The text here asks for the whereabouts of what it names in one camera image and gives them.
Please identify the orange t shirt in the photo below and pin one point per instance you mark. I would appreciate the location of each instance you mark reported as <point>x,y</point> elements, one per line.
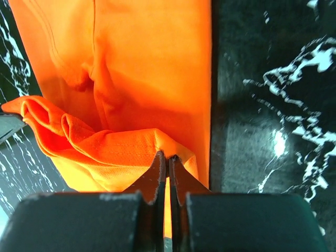
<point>119,81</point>

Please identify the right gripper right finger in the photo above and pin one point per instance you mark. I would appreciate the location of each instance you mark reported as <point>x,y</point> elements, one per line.
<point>206,221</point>

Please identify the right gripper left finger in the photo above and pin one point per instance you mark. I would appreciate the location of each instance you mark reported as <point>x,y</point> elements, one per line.
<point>131,220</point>

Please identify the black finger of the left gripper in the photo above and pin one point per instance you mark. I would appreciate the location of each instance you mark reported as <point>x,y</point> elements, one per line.
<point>10,123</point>

